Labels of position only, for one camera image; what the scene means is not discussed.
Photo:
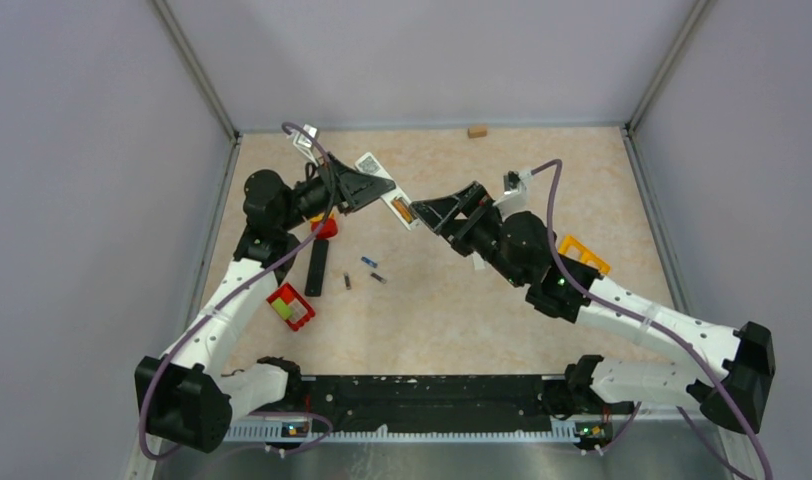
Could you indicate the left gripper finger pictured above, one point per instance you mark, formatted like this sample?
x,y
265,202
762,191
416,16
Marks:
x,y
360,193
339,174

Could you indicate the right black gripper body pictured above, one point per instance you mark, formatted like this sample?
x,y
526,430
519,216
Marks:
x,y
482,232

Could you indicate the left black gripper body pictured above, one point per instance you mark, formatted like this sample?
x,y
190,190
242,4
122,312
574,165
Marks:
x,y
318,194

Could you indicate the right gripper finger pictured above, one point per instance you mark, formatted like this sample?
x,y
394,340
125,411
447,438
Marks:
x,y
464,201
442,225

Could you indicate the orange battery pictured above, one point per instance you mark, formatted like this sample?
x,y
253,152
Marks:
x,y
403,209

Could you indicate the white battery cover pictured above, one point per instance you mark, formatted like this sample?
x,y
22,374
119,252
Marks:
x,y
478,262

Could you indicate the white remote control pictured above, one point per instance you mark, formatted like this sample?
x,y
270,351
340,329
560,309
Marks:
x,y
369,164

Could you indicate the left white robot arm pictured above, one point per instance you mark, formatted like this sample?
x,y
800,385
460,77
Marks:
x,y
183,396

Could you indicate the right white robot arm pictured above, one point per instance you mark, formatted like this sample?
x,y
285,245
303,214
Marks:
x,y
726,372

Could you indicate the black remote control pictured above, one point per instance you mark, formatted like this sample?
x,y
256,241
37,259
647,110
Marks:
x,y
317,268

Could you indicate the red yellow toy block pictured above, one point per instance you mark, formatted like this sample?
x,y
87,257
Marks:
x,y
325,227

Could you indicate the blue battery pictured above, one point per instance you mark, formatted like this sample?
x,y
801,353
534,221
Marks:
x,y
369,262

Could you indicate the small wooden block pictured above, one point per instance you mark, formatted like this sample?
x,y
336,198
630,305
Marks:
x,y
477,131

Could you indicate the red toy basket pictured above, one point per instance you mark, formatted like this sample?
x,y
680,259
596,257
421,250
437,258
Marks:
x,y
303,312

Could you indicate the green block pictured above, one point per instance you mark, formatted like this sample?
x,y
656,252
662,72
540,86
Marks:
x,y
282,309

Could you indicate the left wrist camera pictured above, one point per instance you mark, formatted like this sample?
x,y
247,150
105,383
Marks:
x,y
302,142

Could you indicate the yellow triangle frame toy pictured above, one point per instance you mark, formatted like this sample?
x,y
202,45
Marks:
x,y
571,244

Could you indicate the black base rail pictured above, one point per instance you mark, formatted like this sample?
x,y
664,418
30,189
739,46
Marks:
x,y
424,404

